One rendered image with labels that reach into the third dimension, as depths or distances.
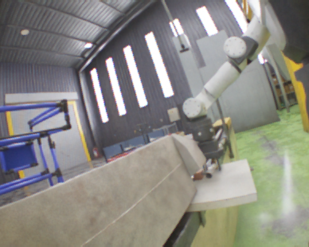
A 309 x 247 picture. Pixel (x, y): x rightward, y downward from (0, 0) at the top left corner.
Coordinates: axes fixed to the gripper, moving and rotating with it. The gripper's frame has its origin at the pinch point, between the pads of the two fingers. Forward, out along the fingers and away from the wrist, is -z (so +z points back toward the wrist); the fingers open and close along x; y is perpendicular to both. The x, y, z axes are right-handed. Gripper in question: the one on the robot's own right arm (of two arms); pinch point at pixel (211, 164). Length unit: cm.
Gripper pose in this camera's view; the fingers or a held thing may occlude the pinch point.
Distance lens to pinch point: 66.6
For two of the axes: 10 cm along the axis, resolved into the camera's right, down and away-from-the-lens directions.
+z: -2.9, -9.6, 0.2
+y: -5.3, 1.4, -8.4
